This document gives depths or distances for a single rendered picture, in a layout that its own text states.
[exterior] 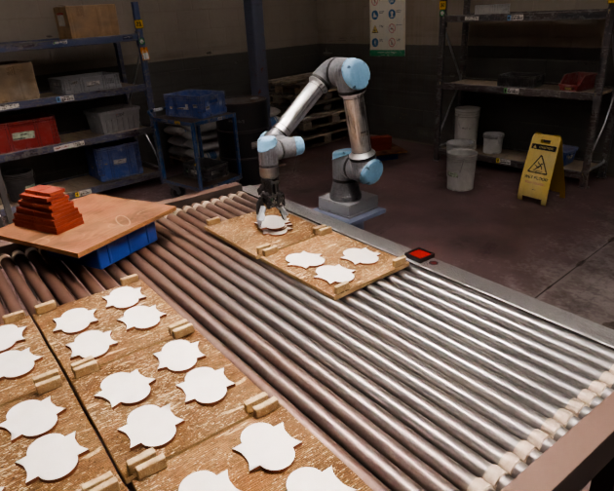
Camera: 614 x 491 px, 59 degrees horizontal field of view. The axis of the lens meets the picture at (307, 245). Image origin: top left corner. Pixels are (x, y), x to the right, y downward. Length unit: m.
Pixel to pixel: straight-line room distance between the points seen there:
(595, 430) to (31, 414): 1.22
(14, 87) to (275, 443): 5.11
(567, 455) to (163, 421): 0.83
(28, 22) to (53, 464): 5.65
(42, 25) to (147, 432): 5.68
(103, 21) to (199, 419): 5.20
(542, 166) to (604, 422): 4.18
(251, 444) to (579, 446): 0.65
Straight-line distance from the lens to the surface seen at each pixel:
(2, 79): 5.88
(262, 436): 1.20
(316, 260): 1.90
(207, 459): 1.19
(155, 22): 7.10
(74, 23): 6.02
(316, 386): 1.35
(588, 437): 1.27
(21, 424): 1.41
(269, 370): 1.42
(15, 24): 6.53
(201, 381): 1.37
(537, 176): 5.37
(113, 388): 1.42
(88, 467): 1.26
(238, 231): 2.23
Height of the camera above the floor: 1.76
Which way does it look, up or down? 24 degrees down
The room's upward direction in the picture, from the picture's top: 3 degrees counter-clockwise
